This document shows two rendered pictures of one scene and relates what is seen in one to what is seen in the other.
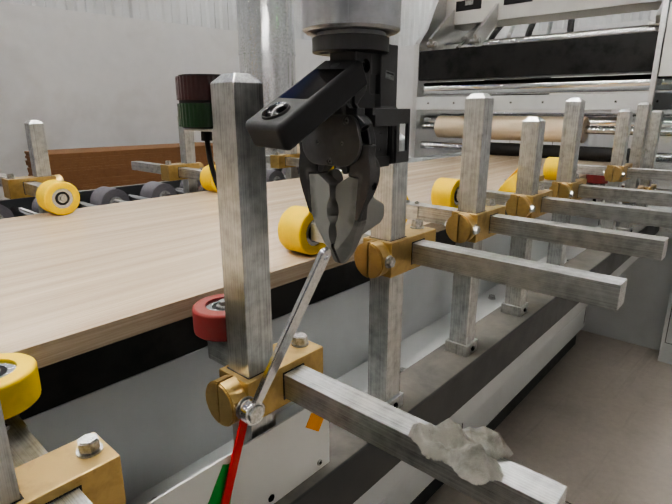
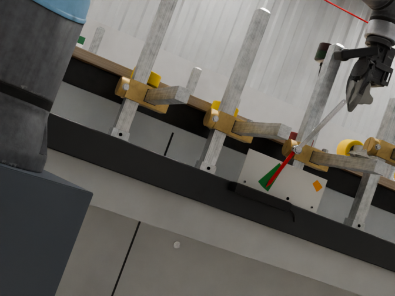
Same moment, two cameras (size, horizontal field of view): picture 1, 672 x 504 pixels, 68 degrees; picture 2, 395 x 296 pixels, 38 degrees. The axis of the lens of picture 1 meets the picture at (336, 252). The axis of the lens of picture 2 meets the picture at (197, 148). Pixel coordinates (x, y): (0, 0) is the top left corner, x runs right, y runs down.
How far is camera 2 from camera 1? 125 cm
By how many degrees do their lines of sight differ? 35
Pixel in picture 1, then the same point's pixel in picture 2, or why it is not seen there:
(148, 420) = not seen: hidden behind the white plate
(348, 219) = (356, 93)
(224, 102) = (331, 50)
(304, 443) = (309, 190)
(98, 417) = (234, 162)
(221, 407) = (287, 147)
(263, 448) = (294, 173)
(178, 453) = not seen: hidden behind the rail
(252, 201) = (327, 82)
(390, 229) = (384, 135)
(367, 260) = (368, 144)
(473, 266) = not seen: outside the picture
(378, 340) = (361, 188)
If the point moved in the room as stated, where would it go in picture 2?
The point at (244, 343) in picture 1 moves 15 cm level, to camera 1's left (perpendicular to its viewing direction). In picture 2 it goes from (304, 128) to (257, 115)
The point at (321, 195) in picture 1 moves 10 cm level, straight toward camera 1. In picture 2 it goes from (351, 87) to (344, 75)
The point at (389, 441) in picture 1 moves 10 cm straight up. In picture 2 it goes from (340, 160) to (352, 124)
